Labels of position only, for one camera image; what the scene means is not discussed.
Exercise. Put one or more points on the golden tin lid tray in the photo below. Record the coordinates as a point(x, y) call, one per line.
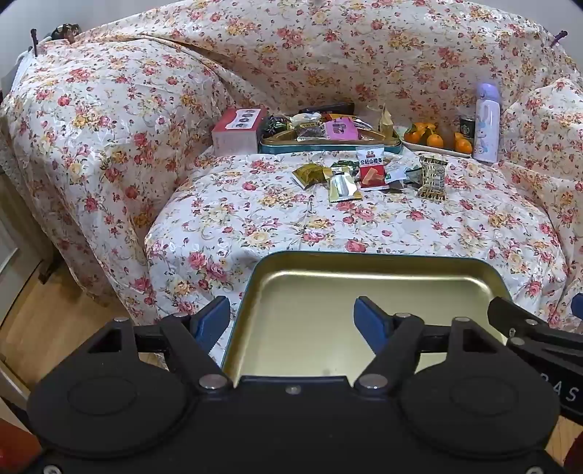
point(314, 305)

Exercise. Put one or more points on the dark patterned object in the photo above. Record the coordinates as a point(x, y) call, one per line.
point(63, 32)

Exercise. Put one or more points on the green foil candy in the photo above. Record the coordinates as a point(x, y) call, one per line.
point(275, 124)

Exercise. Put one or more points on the dark pin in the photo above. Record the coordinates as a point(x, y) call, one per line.
point(34, 42)
point(559, 38)

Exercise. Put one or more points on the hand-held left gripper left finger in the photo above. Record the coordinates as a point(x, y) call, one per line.
point(214, 319)

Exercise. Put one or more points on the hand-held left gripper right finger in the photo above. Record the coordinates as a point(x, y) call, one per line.
point(369, 319)

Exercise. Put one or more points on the gold foil snack packet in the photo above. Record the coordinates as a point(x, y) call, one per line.
point(309, 175)

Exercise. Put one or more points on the gold checkered snack packet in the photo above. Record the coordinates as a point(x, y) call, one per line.
point(432, 177)

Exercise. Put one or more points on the brown paper bag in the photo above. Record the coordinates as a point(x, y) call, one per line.
point(386, 121)

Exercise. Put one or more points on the white purple thermos bottle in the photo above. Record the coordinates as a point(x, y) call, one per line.
point(486, 127)

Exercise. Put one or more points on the pink cardboard box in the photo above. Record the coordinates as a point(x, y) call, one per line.
point(234, 132)

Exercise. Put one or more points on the brown kiwi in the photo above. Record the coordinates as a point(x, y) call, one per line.
point(448, 139)

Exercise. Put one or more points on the dark drink can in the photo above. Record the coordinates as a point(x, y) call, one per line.
point(467, 126)

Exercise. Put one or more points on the green foil snack packet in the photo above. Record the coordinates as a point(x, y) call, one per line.
point(344, 165)

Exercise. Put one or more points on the red white snack packet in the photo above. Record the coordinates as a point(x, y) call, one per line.
point(372, 171)

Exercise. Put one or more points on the black remote control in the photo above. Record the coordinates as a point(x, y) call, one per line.
point(328, 108)

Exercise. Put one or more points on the orange tangerine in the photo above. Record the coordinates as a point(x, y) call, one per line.
point(411, 136)
point(463, 145)
point(435, 141)
point(426, 127)

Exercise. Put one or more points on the white green snack packet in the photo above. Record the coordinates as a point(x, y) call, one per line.
point(401, 172)

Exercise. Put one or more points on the teal tin box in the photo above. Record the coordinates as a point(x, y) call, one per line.
point(319, 146)

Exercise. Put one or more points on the gold silver snack packet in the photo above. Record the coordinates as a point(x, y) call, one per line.
point(344, 187)

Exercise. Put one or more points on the pink snack packet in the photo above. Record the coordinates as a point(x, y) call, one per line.
point(341, 131)

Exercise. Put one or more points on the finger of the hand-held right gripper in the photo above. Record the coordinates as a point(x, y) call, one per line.
point(524, 319)

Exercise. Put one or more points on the clear snack packet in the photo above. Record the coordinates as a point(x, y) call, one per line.
point(309, 133)

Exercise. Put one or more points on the white rectangular plate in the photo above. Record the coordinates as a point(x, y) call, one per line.
point(426, 149)

